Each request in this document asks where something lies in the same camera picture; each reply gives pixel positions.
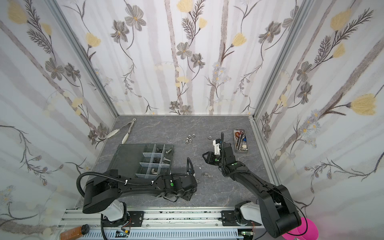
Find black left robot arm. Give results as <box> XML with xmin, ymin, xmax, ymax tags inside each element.
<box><xmin>76</xmin><ymin>170</ymin><xmax>198</xmax><ymax>222</ymax></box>

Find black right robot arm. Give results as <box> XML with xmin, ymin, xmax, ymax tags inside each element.
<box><xmin>202</xmin><ymin>143</ymin><xmax>302</xmax><ymax>238</ymax></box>

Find transparent grey organizer box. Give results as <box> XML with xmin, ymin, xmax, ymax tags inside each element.
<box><xmin>108</xmin><ymin>144</ymin><xmax>174</xmax><ymax>180</ymax></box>

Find cream silicone kitchen tongs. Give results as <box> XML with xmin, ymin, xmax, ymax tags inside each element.
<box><xmin>105</xmin><ymin>118</ymin><xmax>137</xmax><ymax>145</ymax></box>

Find orange bottle black cap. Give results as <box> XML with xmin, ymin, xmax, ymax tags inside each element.
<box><xmin>60</xmin><ymin>224</ymin><xmax>90</xmax><ymax>240</ymax></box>

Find pink plastic bowl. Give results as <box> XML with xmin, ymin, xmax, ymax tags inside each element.
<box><xmin>282</xmin><ymin>218</ymin><xmax>319</xmax><ymax>240</ymax></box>

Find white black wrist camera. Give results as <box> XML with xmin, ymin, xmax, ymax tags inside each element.
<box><xmin>213</xmin><ymin>139</ymin><xmax>222</xmax><ymax>156</ymax></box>

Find black corrugated cable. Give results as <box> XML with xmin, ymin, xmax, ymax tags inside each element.
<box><xmin>75</xmin><ymin>156</ymin><xmax>196</xmax><ymax>240</ymax></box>

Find red handled scissors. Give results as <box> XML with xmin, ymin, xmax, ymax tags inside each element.
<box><xmin>235</xmin><ymin>131</ymin><xmax>244</xmax><ymax>139</ymax></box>

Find aluminium rail base frame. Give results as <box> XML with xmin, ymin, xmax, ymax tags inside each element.
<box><xmin>53</xmin><ymin>207</ymin><xmax>272</xmax><ymax>240</ymax></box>

